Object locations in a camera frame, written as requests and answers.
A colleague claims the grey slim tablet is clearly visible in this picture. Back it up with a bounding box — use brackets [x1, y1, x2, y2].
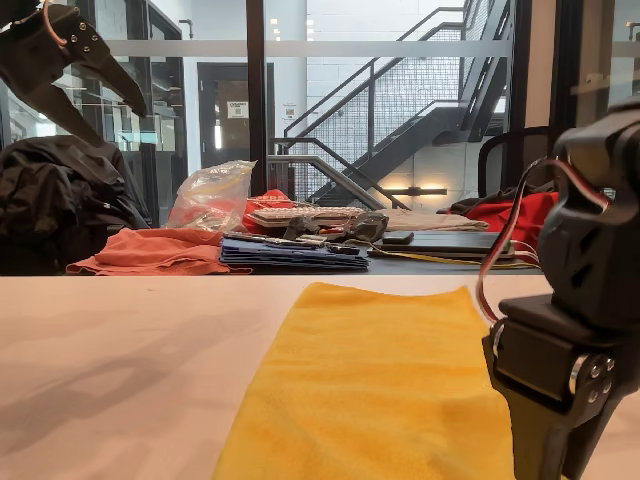
[367, 248, 516, 262]

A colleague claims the black metal staircase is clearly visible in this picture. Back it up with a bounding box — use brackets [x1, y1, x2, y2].
[267, 0, 516, 211]

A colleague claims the red cloth with white print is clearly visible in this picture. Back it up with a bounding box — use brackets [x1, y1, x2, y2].
[242, 189, 301, 235]

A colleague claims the silver keypad phone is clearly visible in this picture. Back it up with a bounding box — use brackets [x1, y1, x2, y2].
[259, 236, 322, 250]

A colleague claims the yellow cable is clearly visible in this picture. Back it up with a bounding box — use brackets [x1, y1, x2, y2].
[349, 239, 541, 271]

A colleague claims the clear bag with dark parts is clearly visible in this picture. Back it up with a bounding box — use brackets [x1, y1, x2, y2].
[282, 215, 321, 241]
[348, 211, 390, 245]

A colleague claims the black framed door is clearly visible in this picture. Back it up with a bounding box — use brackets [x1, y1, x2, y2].
[197, 62, 276, 174]

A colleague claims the black mesh office chair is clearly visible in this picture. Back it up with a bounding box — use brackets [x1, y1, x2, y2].
[477, 126, 566, 201]

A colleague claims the salmon t-shirt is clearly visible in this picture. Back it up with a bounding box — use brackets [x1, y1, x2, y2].
[65, 228, 254, 277]

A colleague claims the white keyboard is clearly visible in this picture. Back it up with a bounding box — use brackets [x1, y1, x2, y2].
[248, 205, 369, 229]

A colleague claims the dark grey keypad phone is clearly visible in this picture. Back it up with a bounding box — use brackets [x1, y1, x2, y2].
[223, 231, 281, 244]

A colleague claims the red white black servo cable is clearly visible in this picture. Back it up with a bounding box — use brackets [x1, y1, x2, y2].
[477, 159, 614, 324]
[42, 0, 66, 47]

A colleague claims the beige folded cloth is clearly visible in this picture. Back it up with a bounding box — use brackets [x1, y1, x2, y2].
[382, 208, 490, 234]

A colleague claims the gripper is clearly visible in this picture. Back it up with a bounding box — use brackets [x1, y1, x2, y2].
[482, 293, 619, 480]
[0, 2, 150, 148]

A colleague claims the wall light bar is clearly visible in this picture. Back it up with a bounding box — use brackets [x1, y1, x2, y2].
[382, 185, 448, 197]

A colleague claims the black tablet folio case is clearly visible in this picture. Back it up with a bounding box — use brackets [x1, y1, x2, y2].
[372, 232, 514, 254]

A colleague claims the red jacket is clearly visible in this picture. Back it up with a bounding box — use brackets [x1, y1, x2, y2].
[448, 180, 561, 254]

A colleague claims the black jacket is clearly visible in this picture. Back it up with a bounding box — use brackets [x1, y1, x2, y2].
[0, 134, 151, 276]

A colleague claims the white charging cable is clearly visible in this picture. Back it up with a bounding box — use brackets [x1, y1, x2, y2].
[509, 241, 544, 271]

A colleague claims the yellow microfibre towel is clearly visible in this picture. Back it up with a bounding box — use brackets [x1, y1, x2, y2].
[209, 282, 516, 480]

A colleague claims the clear plastic zip bag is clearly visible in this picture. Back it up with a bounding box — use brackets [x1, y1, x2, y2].
[166, 160, 258, 234]

